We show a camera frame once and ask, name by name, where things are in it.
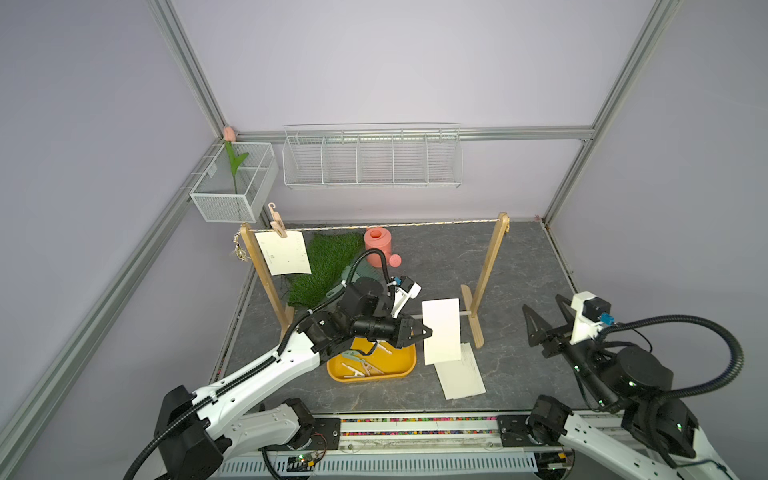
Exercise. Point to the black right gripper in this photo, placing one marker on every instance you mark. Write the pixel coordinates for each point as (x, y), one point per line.
(534, 338)

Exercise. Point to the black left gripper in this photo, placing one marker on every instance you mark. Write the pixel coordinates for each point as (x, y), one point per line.
(404, 338)

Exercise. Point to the postcard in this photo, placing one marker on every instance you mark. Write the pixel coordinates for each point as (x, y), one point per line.
(284, 255)
(461, 378)
(443, 318)

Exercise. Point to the white hook clothespin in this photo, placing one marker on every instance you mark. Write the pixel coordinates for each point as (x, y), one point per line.
(381, 347)
(353, 371)

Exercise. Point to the beige clothespin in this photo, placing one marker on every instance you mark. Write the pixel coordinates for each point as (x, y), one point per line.
(276, 222)
(370, 369)

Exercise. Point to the green clothespin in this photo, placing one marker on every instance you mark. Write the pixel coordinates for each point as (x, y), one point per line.
(356, 356)

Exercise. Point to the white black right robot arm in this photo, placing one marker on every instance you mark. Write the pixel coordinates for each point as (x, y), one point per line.
(620, 377)

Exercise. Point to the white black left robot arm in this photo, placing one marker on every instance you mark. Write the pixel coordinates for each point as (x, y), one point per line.
(197, 431)

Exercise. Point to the yellow plastic tray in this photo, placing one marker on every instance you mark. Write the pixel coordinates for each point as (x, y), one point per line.
(398, 365)

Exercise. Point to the pink watering can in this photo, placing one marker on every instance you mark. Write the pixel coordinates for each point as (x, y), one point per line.
(381, 238)

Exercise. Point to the green artificial grass mat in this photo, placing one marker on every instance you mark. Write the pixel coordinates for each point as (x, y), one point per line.
(328, 255)

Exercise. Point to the white mesh basket small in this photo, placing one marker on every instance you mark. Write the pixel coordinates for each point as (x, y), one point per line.
(213, 193)

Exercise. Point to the pink artificial tulip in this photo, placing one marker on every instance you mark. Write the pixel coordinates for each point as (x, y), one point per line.
(235, 160)

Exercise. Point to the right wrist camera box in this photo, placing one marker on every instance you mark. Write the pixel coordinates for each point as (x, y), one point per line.
(592, 315)

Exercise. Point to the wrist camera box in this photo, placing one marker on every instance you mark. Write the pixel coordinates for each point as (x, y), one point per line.
(405, 290)
(592, 315)

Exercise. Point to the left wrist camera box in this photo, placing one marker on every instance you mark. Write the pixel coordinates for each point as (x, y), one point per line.
(405, 290)

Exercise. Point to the wooden drying rack frame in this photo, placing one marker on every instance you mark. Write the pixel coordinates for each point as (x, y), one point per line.
(246, 249)

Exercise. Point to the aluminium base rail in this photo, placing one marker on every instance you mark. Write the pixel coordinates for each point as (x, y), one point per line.
(466, 445)

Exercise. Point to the white wire basket long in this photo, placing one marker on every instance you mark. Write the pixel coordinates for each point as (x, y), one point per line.
(372, 155)

